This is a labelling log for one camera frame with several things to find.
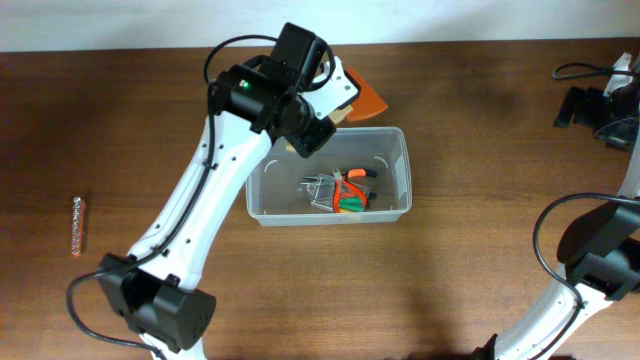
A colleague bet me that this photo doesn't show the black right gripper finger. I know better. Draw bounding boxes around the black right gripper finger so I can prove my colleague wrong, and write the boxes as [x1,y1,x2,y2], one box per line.
[553,87,585,128]
[572,87,609,126]

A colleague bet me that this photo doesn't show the red black diagonal cutters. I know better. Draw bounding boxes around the red black diagonal cutters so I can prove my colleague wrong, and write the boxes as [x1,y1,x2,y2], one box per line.
[332,169,369,213]

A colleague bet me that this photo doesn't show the orange scraper with wooden handle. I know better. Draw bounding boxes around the orange scraper with wooden handle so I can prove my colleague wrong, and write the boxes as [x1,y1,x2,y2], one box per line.
[286,63,388,154]

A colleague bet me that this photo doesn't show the orange black long-nose pliers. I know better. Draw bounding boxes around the orange black long-nose pliers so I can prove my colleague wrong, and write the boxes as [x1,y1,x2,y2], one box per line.
[299,168,378,200]

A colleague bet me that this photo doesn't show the clear box of coloured tubes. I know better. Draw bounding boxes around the clear box of coloured tubes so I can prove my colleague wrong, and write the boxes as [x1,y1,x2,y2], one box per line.
[298,169,377,214]

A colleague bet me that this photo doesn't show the orange bit holder strip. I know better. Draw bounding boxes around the orange bit holder strip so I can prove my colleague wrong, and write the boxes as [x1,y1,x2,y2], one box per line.
[71,197,87,256]

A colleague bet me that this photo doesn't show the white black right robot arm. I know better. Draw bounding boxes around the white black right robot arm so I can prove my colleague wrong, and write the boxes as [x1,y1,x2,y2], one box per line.
[471,79,639,360]

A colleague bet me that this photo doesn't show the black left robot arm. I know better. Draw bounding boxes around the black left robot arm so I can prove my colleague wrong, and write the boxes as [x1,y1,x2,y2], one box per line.
[96,23,359,359]

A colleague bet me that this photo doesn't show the clear plastic container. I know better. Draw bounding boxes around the clear plastic container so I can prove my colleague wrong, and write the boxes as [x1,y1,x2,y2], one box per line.
[246,127,412,226]

